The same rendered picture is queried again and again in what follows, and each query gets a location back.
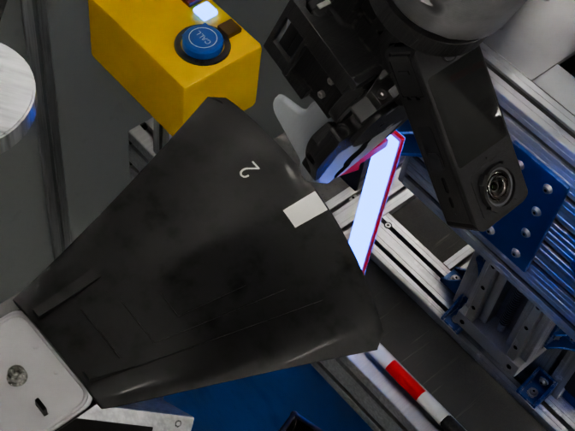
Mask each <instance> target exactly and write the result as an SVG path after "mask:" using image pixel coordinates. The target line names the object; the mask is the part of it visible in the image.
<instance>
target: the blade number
mask: <svg viewBox="0 0 575 431"><path fill-rule="evenodd" d="M269 171H270V170H269V169H268V168H267V167H266V166H265V165H264V163H263V162H262V161H261V160H260V159H259V158H258V157H257V156H256V155H255V154H254V153H253V152H251V153H249V154H248V155H247V156H245V157H244V158H243V159H242V160H240V161H239V162H238V163H236V164H235V165H234V166H233V167H232V168H231V169H230V170H228V171H227V172H228V173H229V174H230V175H231V176H232V177H233V179H234V180H235V181H236V182H237V183H238V184H239V185H240V186H241V187H242V189H243V190H245V189H247V187H249V186H250V185H252V184H253V183H254V182H256V181H257V180H259V179H260V178H262V177H263V176H264V175H266V174H267V173H269Z"/></svg>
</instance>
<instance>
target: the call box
mask: <svg viewBox="0 0 575 431"><path fill-rule="evenodd" d="M204 2H208V3H210V4H211V5H212V6H213V7H214V8H215V9H216V10H217V15H215V16H213V17H212V18H210V19H209V20H207V21H203V20H202V19H201V18H200V17H198V16H197V15H196V14H195V13H194V12H193V9H194V8H195V7H197V6H199V5H200V4H201V3H204ZM88 5H89V19H90V33H91V47H92V55H93V57H94V58H95V59H96V60H97V61H98V62H99V63H100V64H101V65H102V66H103V67H104V68H105V69H106V70H107V71H108V72H109V73H110V74H111V75H112V76H113V77H114V78H115V79H116V80H117V81H118V82H119V83H120V84H121V85H122V86H123V87H124V88H125V89H126V90H127V91H128V92H129V93H130V94H131V95H132V96H133V97H134V98H135V99H136V100H137V101H138V102H139V103H140V104H141V105H142V106H143V107H144V108H145V109H146V110H147V111H148V112H149V113H150V114H151V115H152V117H153V118H154V119H155V120H156V121H157V122H158V123H159V124H160V125H161V126H162V127H163V128H164V129H165V130H166V131H167V132H168V133H169V134H170V135H171V136H172V137H173V136H174V135H175V133H176V132H177V131H178V130H179V129H180V128H181V127H182V125H183V124H184V123H185V122H186V121H187V120H188V119H189V117H190V116H191V115H192V114H193V113H194V112H195V110H196V109H197V108H198V107H199V106H200V105H201V103H202V102H203V101H204V100H205V99H206V98H207V97H225V98H227V99H228V100H230V101H231V102H232V103H234V104H236V105H237V106H238V107H239V108H240V109H242V110H243V111H244V110H246V109H248V108H250V107H252V106H253V105H254V104H255V102H256V95H257V88H258V74H259V67H260V59H261V52H262V47H261V45H260V43H259V42H258V41H257V40H256V39H255V38H253V37H252V36H251V35H250V34H249V33H248V32H247V31H246V30H245V29H243V28H242V27H241V29H242V30H241V32H240V33H239V34H237V35H235V36H233V37H232V38H227V37H226V36H225V35H224V34H223V33H222V32H220V31H219V30H218V29H217V26H218V25H220V24H221V23H223V22H224V21H227V20H229V19H232V18H231V17H230V16H229V15H228V14H227V13H226V12H224V11H223V10H222V9H221V8H220V7H219V6H218V5H217V4H216V3H214V2H213V1H212V0H203V1H202V2H200V3H197V4H195V5H193V6H192V7H190V8H189V7H188V6H186V5H185V4H184V3H183V2H182V1H181V0H88ZM232 20H233V19H232ZM233 21H234V20H233ZM234 22H235V23H236V24H238V23H237V22H236V21H234ZM204 23H206V24H208V25H209V26H211V27H214V28H215V29H217V30H218V31H219V32H220V33H221V34H222V36H223V39H224V41H223V47H222V52H221V53H220V54H219V55H218V56H217V57H214V58H212V59H208V60H199V59H196V58H193V57H190V56H189V55H188V54H187V53H186V52H185V51H184V50H183V48H182V36H181V35H182V34H183V33H184V32H185V31H186V30H187V29H188V28H190V27H193V26H197V25H202V24H204ZM238 25H239V24H238ZM239 26H240V25H239Z"/></svg>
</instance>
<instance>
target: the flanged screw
mask: <svg viewBox="0 0 575 431"><path fill-rule="evenodd" d="M27 378H28V377H27V372H26V371H25V369H24V368H23V367H22V366H21V365H18V364H16V365H13V366H11V367H10V368H9V369H8V374H7V382H8V383H9V384H10V385H11V386H12V387H20V386H22V385H24V384H25V383H26V382H27Z"/></svg>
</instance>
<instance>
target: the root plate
mask: <svg viewBox="0 0 575 431"><path fill-rule="evenodd" d="M16 364H18V365H21V366H22V367H23V368H24V369H25V371H26V372H27V377H28V378H27V382H26V383H25V384H24V385H22V386H20V387H12V386H11V385H10V384H9V383H8V382H7V374H8V369H9V368H10V367H11V366H13V365H16ZM36 398H39V399H40V400H41V401H42V403H43V404H44V405H45V407H46V409H47V413H48V415H47V416H44V415H43V414H42V413H41V411H40V410H39V408H38V407H37V406H36V404H35V399H36ZM91 402H92V396H91V395H90V393H89V392H88V391H87V390H86V388H85V387H84V386H83V384H82V383H81V382H80V381H79V379H78V378H77V377H76V376H75V374H74V373H73V372H72V371H71V369H70V368H69V367H68V365H67V364H66V363H65V362H64V361H63V360H62V359H61V358H60V356H59V355H58V354H57V353H56V351H55V350H54V349H53V348H52V346H51V345H50V344H49V343H48V341H47V340H46V339H45V338H44V336H43V335H42V334H41V333H40V332H39V331H38V330H37V328H36V327H35V326H34V325H33V323H32V322H31V321H30V320H29V319H28V317H27V316H26V315H24V313H23V312H22V311H20V310H17V311H13V312H10V313H8V314H7V315H6V316H3V317H2V318H0V430H1V431H55V430H57V429H58V428H60V427H61V426H62V425H63V424H65V423H66V422H68V421H70V420H71V419H73V418H74V417H76V416H77V415H79V414H80V413H81V412H82V411H84V410H85V409H87V408H88V407H89V405H90V404H91Z"/></svg>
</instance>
